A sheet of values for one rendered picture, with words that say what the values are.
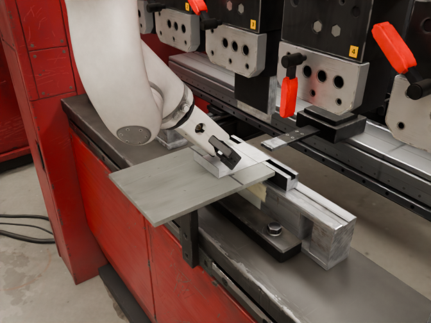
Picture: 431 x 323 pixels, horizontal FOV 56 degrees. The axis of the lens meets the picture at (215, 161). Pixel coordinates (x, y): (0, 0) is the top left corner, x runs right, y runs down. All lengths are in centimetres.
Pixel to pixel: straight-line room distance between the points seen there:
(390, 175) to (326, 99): 37
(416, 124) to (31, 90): 124
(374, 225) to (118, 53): 202
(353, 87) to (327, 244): 29
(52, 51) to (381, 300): 122
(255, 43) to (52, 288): 159
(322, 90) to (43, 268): 176
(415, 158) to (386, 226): 146
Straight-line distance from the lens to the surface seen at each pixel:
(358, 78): 58
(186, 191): 72
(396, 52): 50
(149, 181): 76
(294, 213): 77
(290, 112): 63
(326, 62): 60
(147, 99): 52
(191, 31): 86
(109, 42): 50
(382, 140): 100
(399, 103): 55
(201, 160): 79
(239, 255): 78
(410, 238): 236
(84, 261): 194
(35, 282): 209
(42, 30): 148
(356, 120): 98
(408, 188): 93
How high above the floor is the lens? 141
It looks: 31 degrees down
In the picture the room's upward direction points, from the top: straight up
